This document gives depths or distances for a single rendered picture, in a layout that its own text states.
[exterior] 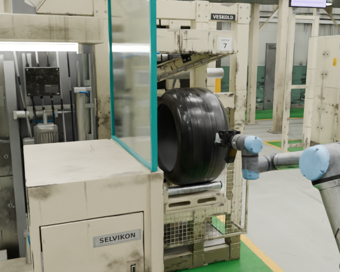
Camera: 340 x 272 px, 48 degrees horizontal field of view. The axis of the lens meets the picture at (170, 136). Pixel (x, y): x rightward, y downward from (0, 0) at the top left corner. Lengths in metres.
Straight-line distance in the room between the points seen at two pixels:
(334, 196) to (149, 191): 0.62
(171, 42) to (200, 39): 0.19
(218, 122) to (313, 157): 0.74
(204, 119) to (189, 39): 0.60
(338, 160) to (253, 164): 0.41
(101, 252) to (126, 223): 0.11
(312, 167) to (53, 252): 0.88
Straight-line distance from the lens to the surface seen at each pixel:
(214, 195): 2.18
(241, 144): 1.70
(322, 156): 1.37
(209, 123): 1.97
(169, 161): 2.40
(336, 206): 1.40
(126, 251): 1.23
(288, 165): 1.69
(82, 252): 1.20
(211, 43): 2.44
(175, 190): 2.09
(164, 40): 2.31
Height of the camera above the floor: 1.61
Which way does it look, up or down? 11 degrees down
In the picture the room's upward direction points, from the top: straight up
